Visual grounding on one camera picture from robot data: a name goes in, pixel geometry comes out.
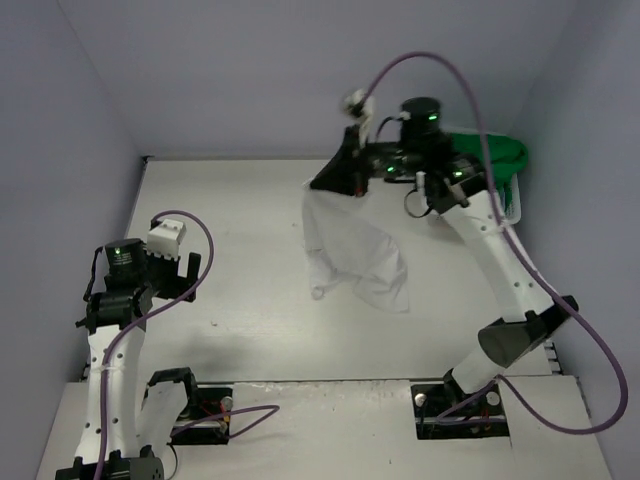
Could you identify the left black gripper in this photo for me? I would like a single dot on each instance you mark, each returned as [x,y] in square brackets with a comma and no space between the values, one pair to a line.
[176,279]

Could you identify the white t shirt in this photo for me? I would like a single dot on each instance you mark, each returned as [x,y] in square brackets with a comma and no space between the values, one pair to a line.
[341,246]

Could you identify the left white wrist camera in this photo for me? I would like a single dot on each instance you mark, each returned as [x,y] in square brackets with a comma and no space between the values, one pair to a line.
[164,239]

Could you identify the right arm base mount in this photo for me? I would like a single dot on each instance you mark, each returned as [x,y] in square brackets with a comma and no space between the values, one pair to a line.
[437,417]

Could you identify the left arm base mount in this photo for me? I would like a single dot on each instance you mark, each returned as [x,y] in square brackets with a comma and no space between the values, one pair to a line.
[211,399]

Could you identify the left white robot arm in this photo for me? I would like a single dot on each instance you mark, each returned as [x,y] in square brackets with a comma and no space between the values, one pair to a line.
[124,436]

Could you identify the green t shirt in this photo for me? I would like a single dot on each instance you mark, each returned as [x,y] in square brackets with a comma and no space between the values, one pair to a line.
[508,156]

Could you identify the white laundry basket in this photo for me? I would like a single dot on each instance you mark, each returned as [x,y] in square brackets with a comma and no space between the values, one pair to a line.
[512,200]

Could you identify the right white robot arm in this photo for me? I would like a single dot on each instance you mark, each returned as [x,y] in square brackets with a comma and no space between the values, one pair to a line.
[452,184]

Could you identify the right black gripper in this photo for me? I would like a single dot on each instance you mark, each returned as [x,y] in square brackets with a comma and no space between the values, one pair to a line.
[357,163]

